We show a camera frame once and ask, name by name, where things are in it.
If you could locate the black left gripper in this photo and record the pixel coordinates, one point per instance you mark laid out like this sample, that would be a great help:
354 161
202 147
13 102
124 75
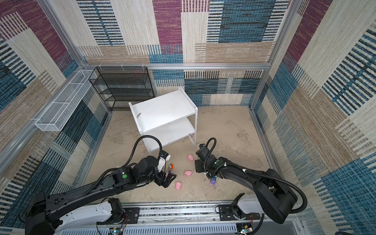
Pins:
161 181

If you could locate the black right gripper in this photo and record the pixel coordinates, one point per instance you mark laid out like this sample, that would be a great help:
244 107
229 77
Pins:
199 169

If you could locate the orange-haired doll figure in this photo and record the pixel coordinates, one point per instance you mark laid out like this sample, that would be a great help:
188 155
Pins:
170 168

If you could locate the purple penguin toy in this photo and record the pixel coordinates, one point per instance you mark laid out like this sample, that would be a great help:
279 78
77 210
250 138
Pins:
213 181

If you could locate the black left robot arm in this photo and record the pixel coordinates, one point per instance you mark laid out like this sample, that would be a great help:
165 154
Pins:
44 213

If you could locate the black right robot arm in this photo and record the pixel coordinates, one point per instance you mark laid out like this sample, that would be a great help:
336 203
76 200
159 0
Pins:
277 197

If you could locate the white two-tier shelf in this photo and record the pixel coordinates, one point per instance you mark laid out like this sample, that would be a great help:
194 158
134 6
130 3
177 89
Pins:
169 118

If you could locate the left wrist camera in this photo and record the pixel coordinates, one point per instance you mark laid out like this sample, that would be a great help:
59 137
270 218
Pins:
164 158

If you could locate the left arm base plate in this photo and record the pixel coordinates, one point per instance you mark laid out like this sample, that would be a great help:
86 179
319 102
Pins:
130 215

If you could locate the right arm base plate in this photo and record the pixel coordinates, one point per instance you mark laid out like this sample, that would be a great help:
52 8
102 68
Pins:
227 212

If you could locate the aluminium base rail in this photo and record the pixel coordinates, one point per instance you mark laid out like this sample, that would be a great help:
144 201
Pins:
177 218

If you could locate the black wire mesh shelf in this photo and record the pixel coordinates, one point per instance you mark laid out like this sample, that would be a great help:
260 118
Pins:
119 86

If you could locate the white wire wall basket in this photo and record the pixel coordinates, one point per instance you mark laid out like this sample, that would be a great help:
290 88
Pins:
62 108

